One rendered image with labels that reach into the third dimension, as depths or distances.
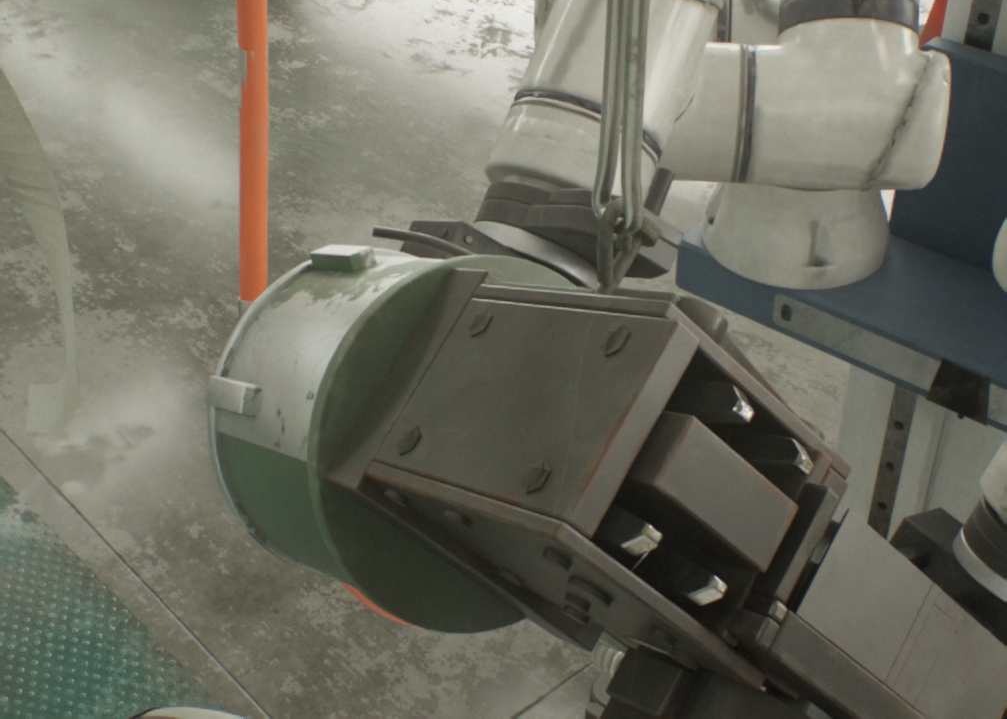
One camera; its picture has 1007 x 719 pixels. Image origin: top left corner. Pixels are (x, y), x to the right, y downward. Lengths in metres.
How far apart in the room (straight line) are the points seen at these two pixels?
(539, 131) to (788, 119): 0.19
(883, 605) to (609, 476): 0.11
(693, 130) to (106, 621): 1.75
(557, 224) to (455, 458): 0.28
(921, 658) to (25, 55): 4.04
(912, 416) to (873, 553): 1.25
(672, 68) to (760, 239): 0.67
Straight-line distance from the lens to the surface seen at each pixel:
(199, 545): 2.57
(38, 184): 1.06
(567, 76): 0.77
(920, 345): 1.41
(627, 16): 0.43
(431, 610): 0.55
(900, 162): 0.91
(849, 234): 1.45
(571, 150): 0.75
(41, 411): 1.31
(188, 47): 4.33
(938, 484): 1.82
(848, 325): 1.44
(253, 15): 0.64
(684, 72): 0.80
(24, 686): 2.41
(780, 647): 0.45
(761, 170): 0.91
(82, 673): 2.41
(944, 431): 1.76
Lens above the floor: 1.75
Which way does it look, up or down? 36 degrees down
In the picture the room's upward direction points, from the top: straight up
